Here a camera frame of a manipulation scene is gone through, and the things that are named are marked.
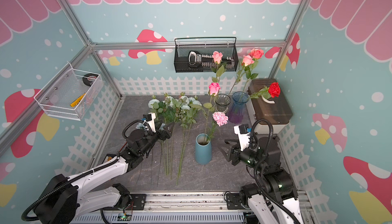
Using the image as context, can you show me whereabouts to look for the bit set tool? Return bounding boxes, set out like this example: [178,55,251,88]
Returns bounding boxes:
[188,51,235,69]

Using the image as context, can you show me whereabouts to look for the white wire basket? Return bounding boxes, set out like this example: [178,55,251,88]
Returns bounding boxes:
[34,64,104,121]

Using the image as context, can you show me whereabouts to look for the pale blue flower stem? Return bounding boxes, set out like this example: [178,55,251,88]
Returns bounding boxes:
[176,95,192,185]

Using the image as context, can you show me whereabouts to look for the single blue flower stem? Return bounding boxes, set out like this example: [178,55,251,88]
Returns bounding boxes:
[136,123,146,130]

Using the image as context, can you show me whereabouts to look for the clear glass vase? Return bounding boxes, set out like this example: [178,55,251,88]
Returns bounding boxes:
[214,94,231,113]

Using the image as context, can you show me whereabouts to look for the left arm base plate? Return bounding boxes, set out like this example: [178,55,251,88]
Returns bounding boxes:
[104,194,147,212]

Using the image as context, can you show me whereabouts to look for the magenta rose stem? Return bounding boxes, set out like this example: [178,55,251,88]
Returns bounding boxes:
[203,82,221,144]

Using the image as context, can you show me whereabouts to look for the double blue carnation stem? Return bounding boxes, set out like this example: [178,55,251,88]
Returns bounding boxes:
[150,140,166,189]

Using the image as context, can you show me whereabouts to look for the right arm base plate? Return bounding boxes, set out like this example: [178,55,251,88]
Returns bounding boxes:
[224,191,250,210]

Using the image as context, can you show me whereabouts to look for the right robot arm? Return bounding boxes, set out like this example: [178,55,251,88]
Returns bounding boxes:
[219,119,303,224]

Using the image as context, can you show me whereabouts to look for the black tape roll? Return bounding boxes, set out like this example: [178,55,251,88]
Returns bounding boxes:
[82,73,99,86]

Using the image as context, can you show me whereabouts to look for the pink roses stem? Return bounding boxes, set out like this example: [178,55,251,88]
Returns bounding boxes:
[212,51,245,93]

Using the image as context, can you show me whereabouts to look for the flowers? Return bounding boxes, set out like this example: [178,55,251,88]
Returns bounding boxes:
[167,97,181,180]

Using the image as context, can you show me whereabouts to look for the purple glass vase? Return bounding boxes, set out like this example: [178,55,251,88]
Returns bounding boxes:
[228,91,250,124]

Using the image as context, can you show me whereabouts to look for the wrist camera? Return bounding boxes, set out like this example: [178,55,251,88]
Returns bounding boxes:
[234,124,251,151]
[143,112,156,133]

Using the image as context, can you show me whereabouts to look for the brown lid storage box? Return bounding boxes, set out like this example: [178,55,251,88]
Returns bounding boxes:
[247,79,293,134]

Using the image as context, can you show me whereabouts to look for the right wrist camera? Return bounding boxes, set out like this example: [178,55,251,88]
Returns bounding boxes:
[234,124,251,151]

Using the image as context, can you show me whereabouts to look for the coral pink rose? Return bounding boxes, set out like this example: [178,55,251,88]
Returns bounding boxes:
[242,49,264,92]

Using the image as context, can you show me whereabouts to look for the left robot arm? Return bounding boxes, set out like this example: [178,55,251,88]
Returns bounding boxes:
[21,114,175,224]

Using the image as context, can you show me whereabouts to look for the red rose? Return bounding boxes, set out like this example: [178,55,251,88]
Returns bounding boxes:
[250,82,281,100]

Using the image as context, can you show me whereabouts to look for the black wire basket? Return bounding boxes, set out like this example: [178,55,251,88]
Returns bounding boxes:
[174,37,238,73]

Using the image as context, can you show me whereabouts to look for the pink carnation stem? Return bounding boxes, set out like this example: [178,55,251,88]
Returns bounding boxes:
[206,112,228,143]

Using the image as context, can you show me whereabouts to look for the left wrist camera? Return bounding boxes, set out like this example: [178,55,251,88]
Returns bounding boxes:
[143,112,156,133]

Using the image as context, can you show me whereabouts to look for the yellow tool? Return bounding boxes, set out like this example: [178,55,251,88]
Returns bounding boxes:
[70,93,85,108]

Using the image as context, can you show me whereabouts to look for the teal ceramic vase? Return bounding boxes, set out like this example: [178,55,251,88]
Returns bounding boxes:
[195,134,212,165]

